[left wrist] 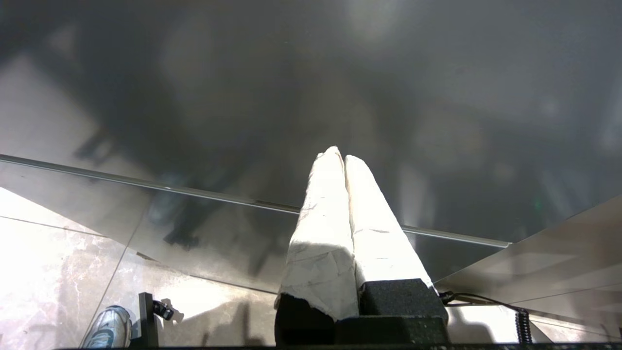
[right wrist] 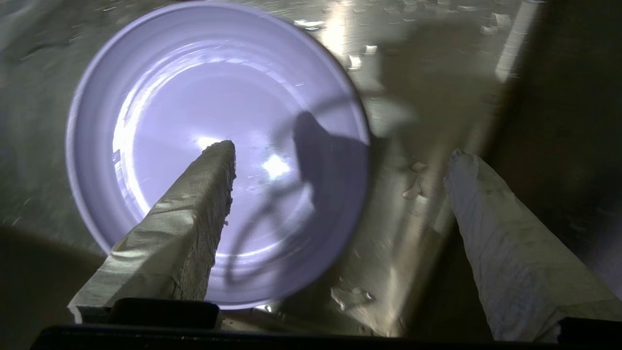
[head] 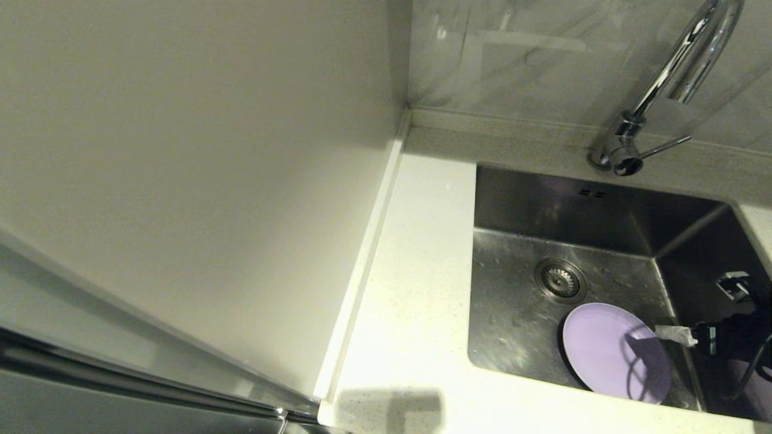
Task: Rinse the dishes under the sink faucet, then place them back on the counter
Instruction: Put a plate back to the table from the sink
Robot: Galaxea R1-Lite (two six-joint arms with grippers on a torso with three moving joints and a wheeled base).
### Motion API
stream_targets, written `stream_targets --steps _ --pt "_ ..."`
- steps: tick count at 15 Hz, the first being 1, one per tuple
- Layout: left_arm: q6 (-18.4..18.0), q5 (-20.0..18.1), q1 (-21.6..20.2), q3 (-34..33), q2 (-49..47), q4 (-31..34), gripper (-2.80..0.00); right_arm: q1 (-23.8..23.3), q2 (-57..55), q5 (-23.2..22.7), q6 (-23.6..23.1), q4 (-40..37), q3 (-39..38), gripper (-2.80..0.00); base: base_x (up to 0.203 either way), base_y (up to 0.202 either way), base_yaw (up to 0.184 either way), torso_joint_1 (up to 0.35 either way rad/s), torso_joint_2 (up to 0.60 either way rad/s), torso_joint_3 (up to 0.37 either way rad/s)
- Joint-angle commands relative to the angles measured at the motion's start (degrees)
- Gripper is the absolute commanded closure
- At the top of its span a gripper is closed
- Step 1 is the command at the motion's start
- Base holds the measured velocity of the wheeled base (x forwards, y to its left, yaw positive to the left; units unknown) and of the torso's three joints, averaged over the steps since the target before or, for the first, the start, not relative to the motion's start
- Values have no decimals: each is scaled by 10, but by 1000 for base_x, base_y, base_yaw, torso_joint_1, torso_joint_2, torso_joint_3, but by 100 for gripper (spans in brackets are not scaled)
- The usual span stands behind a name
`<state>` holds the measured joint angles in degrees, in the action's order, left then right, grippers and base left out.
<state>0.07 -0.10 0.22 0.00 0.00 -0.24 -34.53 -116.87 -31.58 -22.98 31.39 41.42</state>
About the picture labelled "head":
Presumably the purple plate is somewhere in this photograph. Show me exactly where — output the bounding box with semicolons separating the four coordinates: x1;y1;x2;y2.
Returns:
562;303;672;404

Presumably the stainless steel sink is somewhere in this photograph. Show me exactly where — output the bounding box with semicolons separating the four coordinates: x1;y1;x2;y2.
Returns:
467;164;772;424

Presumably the round metal drain strainer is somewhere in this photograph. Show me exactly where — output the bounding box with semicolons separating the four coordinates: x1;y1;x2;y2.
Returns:
534;258;589;304

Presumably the chrome gooseneck faucet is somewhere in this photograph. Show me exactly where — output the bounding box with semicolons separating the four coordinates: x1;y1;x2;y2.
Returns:
588;0;746;177

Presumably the tall white cabinet panel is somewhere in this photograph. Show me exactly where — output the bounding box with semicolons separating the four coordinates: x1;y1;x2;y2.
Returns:
0;0;412;417

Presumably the stainless steel appliance door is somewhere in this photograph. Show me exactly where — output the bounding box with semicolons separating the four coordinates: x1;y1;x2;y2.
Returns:
0;368;284;434

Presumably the chrome handle bar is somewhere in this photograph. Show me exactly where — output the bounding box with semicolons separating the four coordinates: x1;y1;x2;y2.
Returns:
0;329;344;434

